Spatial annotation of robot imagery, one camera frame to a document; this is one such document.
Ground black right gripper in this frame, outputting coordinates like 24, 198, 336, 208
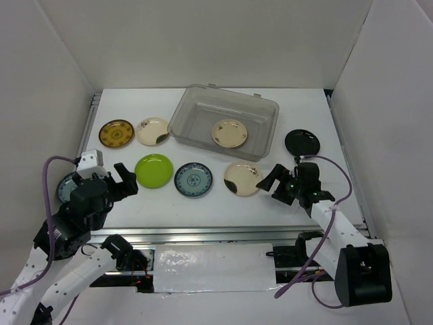
256, 163, 304, 205

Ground cream plate with black brushstroke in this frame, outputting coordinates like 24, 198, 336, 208
223, 162, 263, 197

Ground cream plate with floral marks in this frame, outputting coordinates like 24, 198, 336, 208
211, 118, 248, 148

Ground small blue floral plate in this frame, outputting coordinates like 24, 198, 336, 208
173, 162, 213, 198

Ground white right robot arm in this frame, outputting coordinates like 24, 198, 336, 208
256, 162, 392, 307

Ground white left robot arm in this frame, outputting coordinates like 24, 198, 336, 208
1, 163, 148, 324

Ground clear plastic bin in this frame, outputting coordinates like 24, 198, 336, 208
168, 85, 279, 162

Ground lime green plate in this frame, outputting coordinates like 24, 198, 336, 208
134, 154, 173, 189

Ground yellow patterned plate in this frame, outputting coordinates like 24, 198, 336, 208
98, 119, 135, 148

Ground large blue floral plate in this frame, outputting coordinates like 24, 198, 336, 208
55, 172, 77, 203

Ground cream plate with dark brushstroke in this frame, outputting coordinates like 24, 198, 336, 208
135, 117, 169, 146

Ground aluminium table rail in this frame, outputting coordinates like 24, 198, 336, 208
90, 225, 320, 245

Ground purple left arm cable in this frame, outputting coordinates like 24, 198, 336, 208
0, 155, 85, 325

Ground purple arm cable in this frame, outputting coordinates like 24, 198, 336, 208
0, 155, 85, 325
273, 154, 353, 309

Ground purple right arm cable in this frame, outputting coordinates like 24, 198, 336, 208
273, 154, 353, 309

